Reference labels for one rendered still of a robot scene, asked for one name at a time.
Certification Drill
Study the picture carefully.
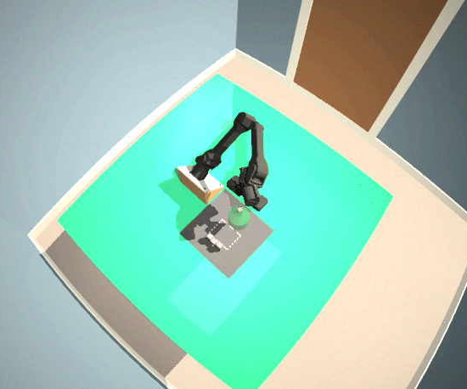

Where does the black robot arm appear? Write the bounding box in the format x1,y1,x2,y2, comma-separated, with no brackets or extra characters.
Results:
189,111,269,206

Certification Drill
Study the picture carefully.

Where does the grey flat mat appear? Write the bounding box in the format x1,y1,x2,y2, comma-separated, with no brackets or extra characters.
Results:
179,189,274,279

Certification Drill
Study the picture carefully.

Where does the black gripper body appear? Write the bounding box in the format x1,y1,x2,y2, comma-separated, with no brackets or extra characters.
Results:
227,175,268,211

